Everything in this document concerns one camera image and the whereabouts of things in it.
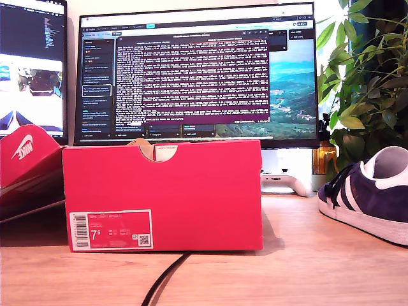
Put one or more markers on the red Nike shoebox lid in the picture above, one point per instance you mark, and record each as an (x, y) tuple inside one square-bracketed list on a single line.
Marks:
[(32, 165)]

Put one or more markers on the blue suede white-striped shoe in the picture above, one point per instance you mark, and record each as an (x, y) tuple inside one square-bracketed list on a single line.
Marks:
[(376, 204)]

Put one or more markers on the red Nike shoebox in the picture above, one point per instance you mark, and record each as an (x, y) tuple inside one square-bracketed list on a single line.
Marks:
[(191, 197)]

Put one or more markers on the brown packing paper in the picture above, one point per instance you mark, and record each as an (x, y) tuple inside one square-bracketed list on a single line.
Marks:
[(137, 141)]

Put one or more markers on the large black computer monitor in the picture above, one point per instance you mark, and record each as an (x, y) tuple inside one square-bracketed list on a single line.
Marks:
[(191, 79)]

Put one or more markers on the white monitor stand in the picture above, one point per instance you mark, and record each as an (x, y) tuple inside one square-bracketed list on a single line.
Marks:
[(287, 159)]

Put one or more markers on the white game controller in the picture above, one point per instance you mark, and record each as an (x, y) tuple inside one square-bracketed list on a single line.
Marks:
[(299, 186)]

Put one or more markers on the pale green plant pot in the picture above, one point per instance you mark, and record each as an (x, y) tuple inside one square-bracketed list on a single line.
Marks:
[(317, 183)]

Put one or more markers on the amber pump bottle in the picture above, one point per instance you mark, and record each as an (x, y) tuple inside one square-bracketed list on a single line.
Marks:
[(323, 156)]

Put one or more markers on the green leafy houseplant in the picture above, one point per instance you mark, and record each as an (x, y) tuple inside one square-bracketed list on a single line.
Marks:
[(366, 95)]

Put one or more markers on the black monitor with code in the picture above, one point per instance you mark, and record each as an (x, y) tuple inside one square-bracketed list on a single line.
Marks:
[(32, 32)]

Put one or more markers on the dark teal curtain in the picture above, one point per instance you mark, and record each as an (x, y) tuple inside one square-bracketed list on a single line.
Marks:
[(392, 8)]

